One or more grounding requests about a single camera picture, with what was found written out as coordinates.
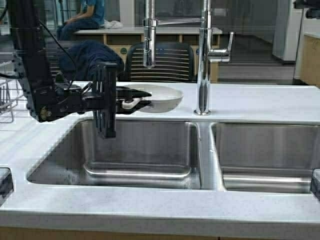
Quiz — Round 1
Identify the white wire dish rack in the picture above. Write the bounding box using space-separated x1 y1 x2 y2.
0 52 28 124

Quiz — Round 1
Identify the seated person in blue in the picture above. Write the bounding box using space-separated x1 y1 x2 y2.
56 0 105 41

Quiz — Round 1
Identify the black mesh office chair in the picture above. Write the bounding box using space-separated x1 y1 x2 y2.
118 41 196 83

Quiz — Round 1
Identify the stainless double sink basin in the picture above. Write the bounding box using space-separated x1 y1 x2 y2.
27 120 320 194

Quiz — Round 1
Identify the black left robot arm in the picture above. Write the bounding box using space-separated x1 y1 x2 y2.
6 0 151 139

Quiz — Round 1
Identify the white top wooden bench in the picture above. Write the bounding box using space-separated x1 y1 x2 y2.
73 26 223 83

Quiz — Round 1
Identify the robot base right corner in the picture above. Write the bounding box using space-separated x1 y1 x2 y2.
310 168 320 200

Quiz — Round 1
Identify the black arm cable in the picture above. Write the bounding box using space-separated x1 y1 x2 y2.
0 19 94 94

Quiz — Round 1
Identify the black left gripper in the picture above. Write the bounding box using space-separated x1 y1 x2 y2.
84 61 152 139

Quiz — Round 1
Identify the robot base left corner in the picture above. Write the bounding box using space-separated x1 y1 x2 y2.
0 167 14 206

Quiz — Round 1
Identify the dark blue jacket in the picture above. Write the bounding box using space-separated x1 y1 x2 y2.
58 40 125 81

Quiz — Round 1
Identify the white frying pan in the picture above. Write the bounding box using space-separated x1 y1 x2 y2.
125 83 184 114

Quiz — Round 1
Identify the white cloth on bench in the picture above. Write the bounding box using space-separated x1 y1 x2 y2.
103 20 124 29

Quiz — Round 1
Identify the chrome kitchen faucet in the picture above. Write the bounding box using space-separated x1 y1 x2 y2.
142 0 235 116

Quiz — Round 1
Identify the wooden side cabinet right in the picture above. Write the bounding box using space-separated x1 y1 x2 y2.
300 33 320 88

